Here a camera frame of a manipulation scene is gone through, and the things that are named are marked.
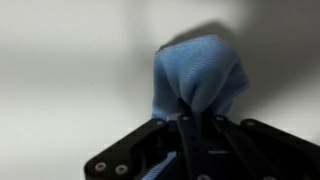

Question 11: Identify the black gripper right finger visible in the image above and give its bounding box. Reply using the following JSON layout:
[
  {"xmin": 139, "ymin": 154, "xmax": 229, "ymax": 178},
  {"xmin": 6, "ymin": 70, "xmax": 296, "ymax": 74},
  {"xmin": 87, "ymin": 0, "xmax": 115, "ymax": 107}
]
[{"xmin": 203, "ymin": 113, "xmax": 320, "ymax": 180}]

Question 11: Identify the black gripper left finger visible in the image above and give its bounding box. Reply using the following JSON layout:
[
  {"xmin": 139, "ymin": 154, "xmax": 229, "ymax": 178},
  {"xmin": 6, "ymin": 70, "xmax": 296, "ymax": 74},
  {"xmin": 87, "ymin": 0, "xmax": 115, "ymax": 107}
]
[{"xmin": 83, "ymin": 101, "xmax": 219, "ymax": 180}]

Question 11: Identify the blue microfibre cloth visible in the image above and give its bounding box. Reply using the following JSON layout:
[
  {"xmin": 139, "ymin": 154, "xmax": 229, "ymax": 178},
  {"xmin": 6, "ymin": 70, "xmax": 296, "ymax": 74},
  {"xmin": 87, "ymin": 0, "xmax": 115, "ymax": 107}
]
[{"xmin": 151, "ymin": 34, "xmax": 251, "ymax": 122}]

